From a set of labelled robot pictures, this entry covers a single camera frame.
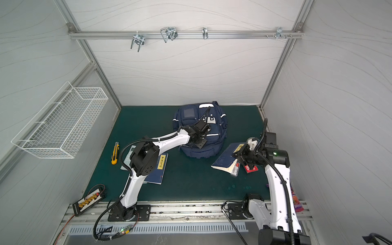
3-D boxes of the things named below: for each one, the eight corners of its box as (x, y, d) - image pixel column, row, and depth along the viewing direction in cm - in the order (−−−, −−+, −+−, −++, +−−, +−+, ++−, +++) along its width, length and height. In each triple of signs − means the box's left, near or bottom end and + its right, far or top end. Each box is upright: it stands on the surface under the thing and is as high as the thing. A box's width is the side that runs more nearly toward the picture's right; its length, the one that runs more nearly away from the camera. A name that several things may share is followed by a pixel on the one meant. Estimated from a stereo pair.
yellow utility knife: (112, 165, 92) (110, 163, 90) (115, 144, 101) (114, 142, 100) (117, 164, 92) (115, 162, 91) (120, 143, 102) (119, 141, 100)
